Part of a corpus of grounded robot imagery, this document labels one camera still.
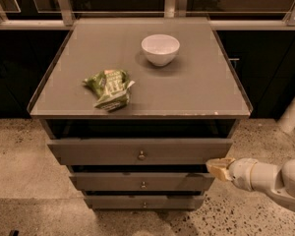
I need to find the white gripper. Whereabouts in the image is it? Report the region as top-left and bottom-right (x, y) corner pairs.
(206, 157), (258, 192)

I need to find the grey top drawer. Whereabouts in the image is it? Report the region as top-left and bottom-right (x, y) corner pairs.
(47, 139), (232, 165)

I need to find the grey drawer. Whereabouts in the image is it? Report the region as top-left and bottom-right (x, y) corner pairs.
(47, 139), (232, 165)
(70, 172), (213, 192)
(85, 195), (205, 210)

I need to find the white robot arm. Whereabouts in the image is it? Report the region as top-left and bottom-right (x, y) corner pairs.
(206, 157), (295, 212)

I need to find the metal top drawer knob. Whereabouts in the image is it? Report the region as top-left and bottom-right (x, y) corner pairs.
(138, 150), (147, 160)

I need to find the grey drawer cabinet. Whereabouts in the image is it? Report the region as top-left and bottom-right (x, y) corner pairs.
(29, 19), (252, 198)

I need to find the grey bottom drawer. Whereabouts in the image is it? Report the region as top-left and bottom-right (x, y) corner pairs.
(85, 195), (205, 210)

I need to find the grey middle drawer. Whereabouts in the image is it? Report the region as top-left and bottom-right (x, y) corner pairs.
(70, 172), (213, 192)

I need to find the white ceramic bowl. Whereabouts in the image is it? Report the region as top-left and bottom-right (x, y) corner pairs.
(141, 34), (180, 67)

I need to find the green crumpled snack bag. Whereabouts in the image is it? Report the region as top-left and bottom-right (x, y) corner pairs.
(83, 70), (135, 111)

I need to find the white cylindrical post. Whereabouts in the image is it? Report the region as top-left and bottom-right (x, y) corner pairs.
(278, 97), (295, 133)

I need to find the metal railing frame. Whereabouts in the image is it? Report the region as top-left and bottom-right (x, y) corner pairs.
(0, 0), (295, 30)

